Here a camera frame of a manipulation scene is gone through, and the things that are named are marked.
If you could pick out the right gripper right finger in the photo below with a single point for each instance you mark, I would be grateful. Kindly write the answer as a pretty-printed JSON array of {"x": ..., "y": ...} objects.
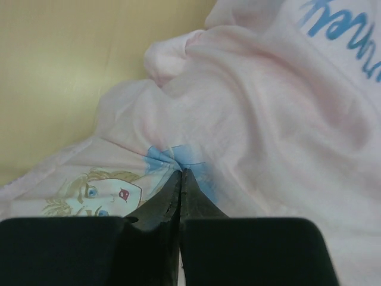
[{"x": 219, "y": 250}]

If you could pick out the purple princess pillowcase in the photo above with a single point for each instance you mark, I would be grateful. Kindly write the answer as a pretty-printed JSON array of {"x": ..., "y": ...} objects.
[{"x": 274, "y": 106}]

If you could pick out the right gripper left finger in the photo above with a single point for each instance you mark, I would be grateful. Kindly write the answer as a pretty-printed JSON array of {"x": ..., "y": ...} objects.
[{"x": 138, "y": 249}]

